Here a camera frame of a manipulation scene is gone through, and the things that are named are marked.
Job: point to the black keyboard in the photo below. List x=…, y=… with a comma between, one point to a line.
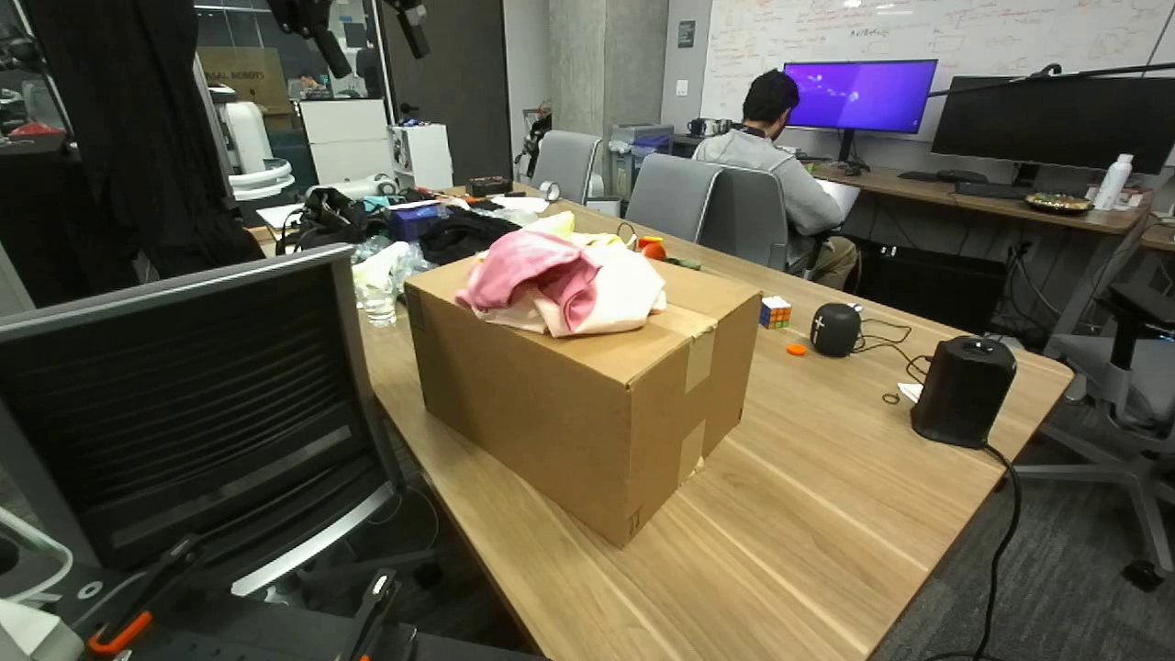
x=967, y=184

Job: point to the large white panel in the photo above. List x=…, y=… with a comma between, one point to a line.
x=345, y=140

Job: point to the small cardboard box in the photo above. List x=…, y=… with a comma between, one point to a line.
x=250, y=76

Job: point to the round plate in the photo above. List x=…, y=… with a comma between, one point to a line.
x=1057, y=204

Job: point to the orange red toy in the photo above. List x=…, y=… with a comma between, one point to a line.
x=652, y=248

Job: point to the black garment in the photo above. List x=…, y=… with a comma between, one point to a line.
x=465, y=234

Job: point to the black computer monitor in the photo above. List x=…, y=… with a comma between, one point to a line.
x=1051, y=122

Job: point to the light grey chair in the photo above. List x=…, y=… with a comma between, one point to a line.
x=667, y=195
x=570, y=166

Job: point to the grey mesh office chair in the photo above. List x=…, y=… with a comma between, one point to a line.
x=185, y=426

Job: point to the monitor with purple screen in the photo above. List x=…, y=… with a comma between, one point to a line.
x=855, y=98

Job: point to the black hanging cloth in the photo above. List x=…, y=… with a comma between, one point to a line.
x=133, y=149

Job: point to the wooden office desk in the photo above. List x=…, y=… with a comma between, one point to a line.
x=979, y=207

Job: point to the rubiks cube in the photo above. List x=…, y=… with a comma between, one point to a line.
x=776, y=315

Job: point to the small white panel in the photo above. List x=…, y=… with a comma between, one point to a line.
x=426, y=157

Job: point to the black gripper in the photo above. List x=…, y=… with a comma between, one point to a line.
x=298, y=18

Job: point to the dark grey chair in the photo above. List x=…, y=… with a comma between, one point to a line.
x=746, y=221

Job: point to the grey office chair black frame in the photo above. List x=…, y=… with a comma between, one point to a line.
x=1142, y=368

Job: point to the seated person grey sweater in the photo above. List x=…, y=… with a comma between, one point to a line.
x=771, y=166

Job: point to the tiny orange piece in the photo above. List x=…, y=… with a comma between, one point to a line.
x=797, y=352

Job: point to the peach t-shirt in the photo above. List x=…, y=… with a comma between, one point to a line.
x=628, y=295

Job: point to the pink t-shirt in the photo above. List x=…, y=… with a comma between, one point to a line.
x=525, y=270

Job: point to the wall switch plate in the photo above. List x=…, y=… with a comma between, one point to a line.
x=685, y=35

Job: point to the clear plastic bag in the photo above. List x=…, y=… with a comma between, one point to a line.
x=391, y=281

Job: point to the white rounded machine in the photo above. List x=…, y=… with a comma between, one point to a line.
x=250, y=149

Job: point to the large cardboard box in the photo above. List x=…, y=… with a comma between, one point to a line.
x=574, y=426

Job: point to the white plastic bottle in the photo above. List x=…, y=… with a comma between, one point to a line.
x=1110, y=184

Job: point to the white papers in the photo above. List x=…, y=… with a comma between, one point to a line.
x=518, y=207

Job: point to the small round black speaker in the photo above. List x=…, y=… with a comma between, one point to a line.
x=835, y=332

